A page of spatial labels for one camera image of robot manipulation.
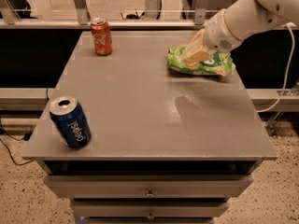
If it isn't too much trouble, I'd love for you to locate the green rice chip bag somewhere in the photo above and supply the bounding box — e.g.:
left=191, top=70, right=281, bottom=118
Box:
left=167, top=45, right=235, bottom=77

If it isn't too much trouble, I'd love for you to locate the top drawer metal knob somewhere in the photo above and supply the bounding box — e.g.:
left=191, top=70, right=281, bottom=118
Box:
left=146, top=189, right=155, bottom=199

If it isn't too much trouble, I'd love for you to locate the grey drawer cabinet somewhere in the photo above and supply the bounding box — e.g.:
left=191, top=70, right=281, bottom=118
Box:
left=23, top=31, right=277, bottom=224

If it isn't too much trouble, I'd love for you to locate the grey drawer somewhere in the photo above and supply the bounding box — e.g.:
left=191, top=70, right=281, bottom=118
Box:
left=70, top=200, right=229, bottom=218
left=44, top=175, right=253, bottom=199

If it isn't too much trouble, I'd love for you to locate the top grey drawer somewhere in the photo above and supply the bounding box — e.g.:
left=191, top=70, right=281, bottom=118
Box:
left=44, top=175, right=253, bottom=199

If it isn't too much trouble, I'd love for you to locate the metal railing frame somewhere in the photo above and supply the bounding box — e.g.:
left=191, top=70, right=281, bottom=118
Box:
left=0, top=0, right=299, bottom=30

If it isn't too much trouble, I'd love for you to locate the black floor cable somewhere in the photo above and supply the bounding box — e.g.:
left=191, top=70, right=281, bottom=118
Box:
left=0, top=87, right=50, bottom=166

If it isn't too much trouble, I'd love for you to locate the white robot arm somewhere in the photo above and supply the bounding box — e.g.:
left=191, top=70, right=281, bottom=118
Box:
left=181, top=0, right=299, bottom=62

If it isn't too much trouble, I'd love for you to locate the orange coca cola can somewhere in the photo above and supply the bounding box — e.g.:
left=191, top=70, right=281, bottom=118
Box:
left=91, top=18, right=112, bottom=56

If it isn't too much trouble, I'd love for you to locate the lower grey drawer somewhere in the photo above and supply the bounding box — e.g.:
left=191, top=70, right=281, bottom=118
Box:
left=70, top=200, right=229, bottom=218

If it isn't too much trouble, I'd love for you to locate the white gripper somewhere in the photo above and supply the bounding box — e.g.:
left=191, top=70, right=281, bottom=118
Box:
left=181, top=9, right=241, bottom=63

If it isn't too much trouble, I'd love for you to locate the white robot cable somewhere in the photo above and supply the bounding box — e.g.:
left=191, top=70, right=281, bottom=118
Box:
left=256, top=22, right=296, bottom=114

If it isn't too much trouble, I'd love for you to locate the drawer metal knob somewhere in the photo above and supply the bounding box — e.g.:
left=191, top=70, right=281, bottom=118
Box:
left=147, top=212, right=155, bottom=219
left=146, top=189, right=155, bottom=199

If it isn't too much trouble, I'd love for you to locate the lower drawer metal knob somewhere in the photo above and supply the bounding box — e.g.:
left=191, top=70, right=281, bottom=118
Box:
left=147, top=212, right=155, bottom=219

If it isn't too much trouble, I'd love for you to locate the blue pepsi can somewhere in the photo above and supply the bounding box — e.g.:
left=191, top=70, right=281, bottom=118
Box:
left=50, top=95, right=91, bottom=149

